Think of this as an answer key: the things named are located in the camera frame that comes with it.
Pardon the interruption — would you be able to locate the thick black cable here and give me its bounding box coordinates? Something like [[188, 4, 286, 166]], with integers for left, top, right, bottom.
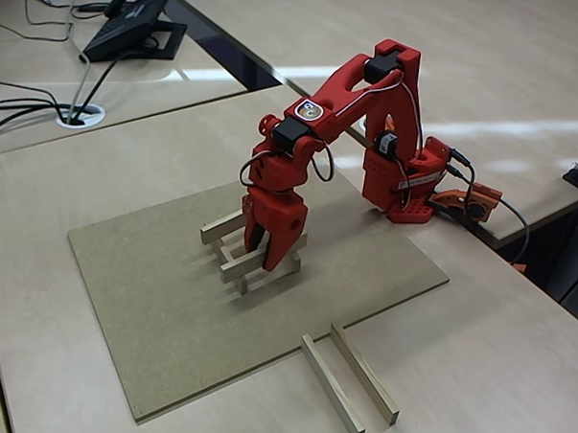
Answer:
[[0, 97, 70, 118]]

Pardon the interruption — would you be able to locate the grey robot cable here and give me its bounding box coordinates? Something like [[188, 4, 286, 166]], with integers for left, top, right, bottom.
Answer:
[[496, 199, 533, 266]]

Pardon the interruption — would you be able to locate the black plug cable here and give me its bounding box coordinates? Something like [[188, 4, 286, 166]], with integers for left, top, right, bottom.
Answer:
[[443, 147, 479, 209]]

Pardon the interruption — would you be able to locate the black phone cable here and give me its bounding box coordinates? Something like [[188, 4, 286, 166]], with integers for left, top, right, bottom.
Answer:
[[71, 56, 123, 124]]

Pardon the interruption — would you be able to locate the thin black cable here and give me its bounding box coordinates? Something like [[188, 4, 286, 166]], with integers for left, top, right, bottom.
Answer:
[[0, 81, 64, 118]]

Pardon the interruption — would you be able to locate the brown MDF board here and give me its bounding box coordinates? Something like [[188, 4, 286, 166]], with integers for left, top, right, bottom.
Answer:
[[58, 149, 456, 433]]

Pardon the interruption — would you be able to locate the black phone handset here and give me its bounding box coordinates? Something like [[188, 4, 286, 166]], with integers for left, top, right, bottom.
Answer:
[[103, 0, 177, 22]]

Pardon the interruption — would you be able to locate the black desk phone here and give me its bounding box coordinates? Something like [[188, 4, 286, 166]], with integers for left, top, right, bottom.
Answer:
[[81, 0, 190, 68]]

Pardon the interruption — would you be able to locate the long grey cable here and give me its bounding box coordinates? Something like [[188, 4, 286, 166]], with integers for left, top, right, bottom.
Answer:
[[61, 0, 96, 123]]

